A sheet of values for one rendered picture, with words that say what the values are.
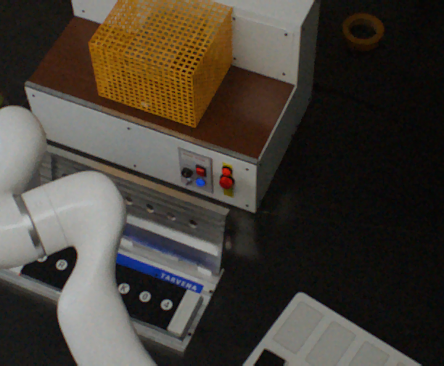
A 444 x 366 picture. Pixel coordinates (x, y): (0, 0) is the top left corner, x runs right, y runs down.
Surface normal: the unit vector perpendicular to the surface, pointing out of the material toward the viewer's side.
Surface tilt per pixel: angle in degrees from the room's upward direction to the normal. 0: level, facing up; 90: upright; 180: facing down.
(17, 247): 58
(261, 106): 0
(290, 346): 0
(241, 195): 90
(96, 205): 28
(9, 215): 5
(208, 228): 76
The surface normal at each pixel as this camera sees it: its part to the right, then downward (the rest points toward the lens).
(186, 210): -0.40, 0.60
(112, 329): 0.46, -0.24
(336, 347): -0.02, -0.56
